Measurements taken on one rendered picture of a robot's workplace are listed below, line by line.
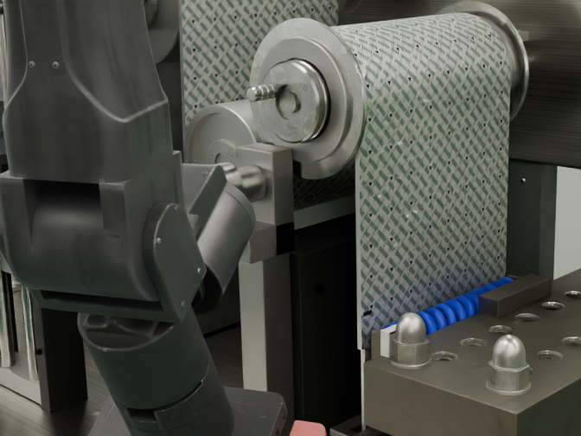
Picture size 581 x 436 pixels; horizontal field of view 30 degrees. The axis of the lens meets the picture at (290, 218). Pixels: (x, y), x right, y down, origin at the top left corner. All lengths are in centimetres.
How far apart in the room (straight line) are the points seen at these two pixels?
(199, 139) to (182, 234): 62
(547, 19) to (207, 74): 37
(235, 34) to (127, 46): 69
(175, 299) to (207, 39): 66
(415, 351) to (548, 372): 11
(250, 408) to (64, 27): 26
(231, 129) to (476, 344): 32
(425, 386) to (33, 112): 53
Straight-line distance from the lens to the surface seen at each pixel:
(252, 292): 104
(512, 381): 91
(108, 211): 48
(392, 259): 103
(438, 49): 106
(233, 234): 60
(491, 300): 108
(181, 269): 51
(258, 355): 106
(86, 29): 47
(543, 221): 127
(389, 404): 96
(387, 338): 97
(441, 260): 109
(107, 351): 54
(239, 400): 63
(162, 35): 116
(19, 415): 123
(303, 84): 97
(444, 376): 94
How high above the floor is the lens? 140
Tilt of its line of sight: 15 degrees down
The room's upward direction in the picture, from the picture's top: 2 degrees counter-clockwise
